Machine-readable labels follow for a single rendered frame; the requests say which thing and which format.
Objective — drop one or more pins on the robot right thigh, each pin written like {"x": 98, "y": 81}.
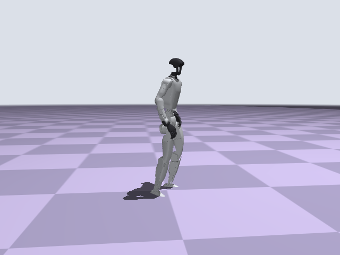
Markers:
{"x": 167, "y": 143}

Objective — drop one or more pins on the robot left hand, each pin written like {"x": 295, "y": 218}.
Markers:
{"x": 178, "y": 119}

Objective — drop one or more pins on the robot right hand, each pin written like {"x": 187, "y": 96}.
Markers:
{"x": 171, "y": 129}

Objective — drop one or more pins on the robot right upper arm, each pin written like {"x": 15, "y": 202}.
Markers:
{"x": 166, "y": 83}

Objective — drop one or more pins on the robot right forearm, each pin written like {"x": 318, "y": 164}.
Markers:
{"x": 160, "y": 109}

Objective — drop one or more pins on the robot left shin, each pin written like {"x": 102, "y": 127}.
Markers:
{"x": 173, "y": 167}

